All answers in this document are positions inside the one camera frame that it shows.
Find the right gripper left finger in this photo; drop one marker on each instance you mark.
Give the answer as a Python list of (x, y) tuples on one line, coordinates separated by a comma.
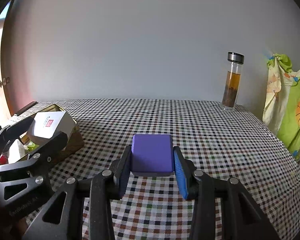
[(62, 216)]

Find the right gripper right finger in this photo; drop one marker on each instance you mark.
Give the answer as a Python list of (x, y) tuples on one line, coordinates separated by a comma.
[(242, 217)]

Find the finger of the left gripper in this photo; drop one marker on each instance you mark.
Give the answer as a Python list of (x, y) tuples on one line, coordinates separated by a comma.
[(10, 133), (37, 167)]

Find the red toy brick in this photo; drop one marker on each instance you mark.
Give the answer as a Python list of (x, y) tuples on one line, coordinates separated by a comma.
[(3, 159)]

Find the white card box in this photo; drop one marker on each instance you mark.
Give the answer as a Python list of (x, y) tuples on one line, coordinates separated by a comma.
[(47, 124)]

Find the purple square box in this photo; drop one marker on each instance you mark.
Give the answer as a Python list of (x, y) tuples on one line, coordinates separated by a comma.
[(152, 155)]

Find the clear plastic box yellow label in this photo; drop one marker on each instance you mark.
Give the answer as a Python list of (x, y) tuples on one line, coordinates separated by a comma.
[(28, 144)]

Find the gold metal tin box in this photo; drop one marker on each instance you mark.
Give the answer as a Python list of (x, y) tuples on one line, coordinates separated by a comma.
[(72, 145)]

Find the black bar on table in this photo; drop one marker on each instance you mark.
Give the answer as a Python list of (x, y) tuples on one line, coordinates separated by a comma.
[(25, 108)]

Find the checkered tablecloth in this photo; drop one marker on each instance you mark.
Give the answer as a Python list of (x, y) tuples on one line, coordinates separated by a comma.
[(221, 143)]

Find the glass tea bottle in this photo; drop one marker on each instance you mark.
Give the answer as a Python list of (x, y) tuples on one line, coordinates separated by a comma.
[(233, 77)]

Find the green patterned cloth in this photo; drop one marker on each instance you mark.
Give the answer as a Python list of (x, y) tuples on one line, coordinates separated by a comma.
[(281, 113)]

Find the brass door handle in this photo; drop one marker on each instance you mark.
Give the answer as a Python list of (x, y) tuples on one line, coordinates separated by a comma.
[(4, 81)]

